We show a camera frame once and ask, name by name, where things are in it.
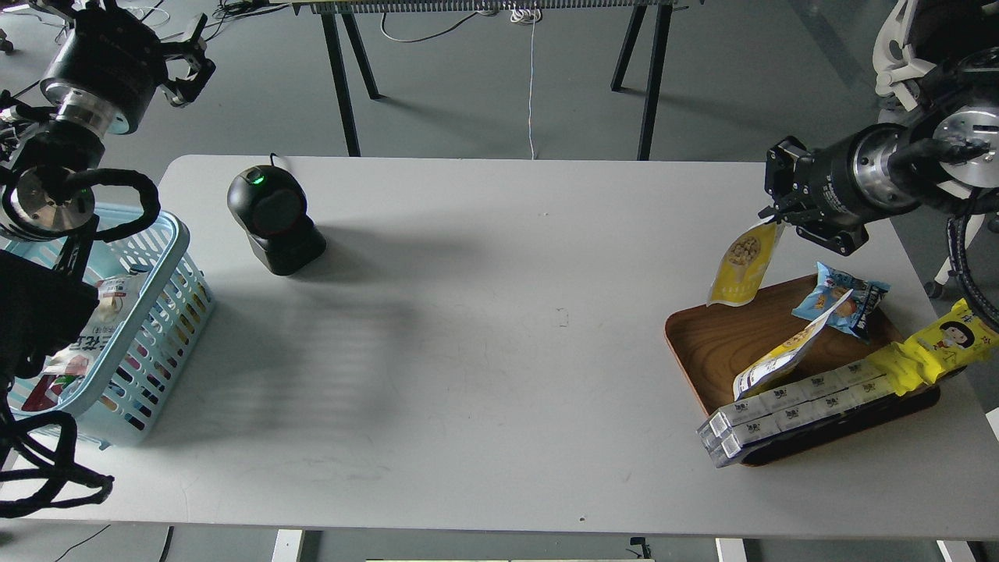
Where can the white red snack in basket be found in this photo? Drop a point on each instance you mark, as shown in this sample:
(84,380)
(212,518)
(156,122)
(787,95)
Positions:
(94,328)

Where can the yellow cartoon snack bag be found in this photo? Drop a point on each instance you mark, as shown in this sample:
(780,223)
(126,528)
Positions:
(957,339)

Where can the brown wooden tray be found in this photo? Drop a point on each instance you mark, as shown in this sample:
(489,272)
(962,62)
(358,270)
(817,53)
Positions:
(713,344)

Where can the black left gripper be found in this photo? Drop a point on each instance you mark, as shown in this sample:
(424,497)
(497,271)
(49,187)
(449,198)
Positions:
(116,58)

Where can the black metal table frame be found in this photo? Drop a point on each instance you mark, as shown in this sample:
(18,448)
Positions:
(477,39)

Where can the light blue plastic basket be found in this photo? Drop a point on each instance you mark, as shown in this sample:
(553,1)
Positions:
(115,381)

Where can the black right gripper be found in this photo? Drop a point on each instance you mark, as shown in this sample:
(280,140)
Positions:
(848,185)

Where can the black barcode scanner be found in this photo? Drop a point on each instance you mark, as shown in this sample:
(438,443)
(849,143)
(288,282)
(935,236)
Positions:
(270,206)

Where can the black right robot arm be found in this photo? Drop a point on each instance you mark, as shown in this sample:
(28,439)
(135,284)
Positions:
(946,159)

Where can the blue snack packet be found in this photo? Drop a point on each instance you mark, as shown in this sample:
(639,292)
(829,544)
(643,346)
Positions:
(847,300)

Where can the long clear cracker pack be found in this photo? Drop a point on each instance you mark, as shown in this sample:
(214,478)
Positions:
(747,426)

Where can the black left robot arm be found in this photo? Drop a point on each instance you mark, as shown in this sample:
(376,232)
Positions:
(55,189)

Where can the yellow white snack pouch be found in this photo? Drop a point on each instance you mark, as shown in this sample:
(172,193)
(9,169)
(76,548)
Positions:
(775,366)

